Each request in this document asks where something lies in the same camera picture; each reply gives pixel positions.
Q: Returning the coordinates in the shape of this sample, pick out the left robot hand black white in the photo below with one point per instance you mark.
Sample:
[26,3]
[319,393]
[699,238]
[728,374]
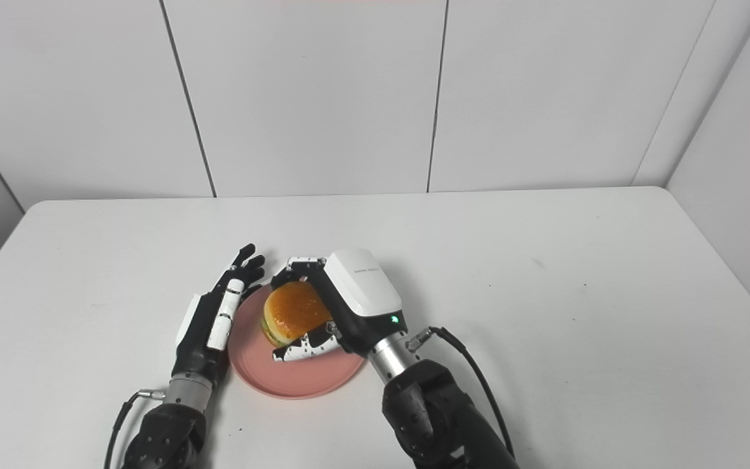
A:
[215,326]

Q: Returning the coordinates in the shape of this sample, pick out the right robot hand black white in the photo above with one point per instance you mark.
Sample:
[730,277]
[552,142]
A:
[349,306]

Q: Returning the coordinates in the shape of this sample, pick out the toy hamburger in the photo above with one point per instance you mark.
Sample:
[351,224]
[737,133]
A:
[293,312]

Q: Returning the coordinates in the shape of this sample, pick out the pink round plate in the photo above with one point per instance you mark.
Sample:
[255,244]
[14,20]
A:
[297,371]

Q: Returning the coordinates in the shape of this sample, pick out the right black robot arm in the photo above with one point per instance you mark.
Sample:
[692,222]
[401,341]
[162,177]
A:
[433,410]

